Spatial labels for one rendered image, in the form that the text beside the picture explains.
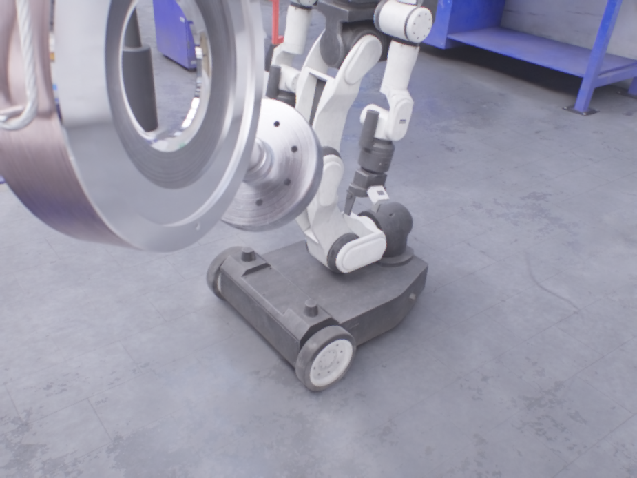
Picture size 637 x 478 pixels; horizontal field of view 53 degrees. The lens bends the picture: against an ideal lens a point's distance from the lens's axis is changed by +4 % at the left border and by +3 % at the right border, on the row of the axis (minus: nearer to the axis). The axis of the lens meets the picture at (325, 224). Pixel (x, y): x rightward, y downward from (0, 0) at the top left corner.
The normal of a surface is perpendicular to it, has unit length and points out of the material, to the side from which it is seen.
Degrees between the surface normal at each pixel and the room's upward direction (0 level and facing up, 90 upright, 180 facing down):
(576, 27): 90
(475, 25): 90
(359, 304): 0
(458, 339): 0
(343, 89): 90
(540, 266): 0
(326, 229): 90
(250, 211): 49
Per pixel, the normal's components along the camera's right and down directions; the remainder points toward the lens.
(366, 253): 0.62, 0.43
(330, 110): 0.51, 0.76
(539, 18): -0.79, 0.26
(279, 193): -0.26, -0.23
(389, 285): 0.06, -0.87
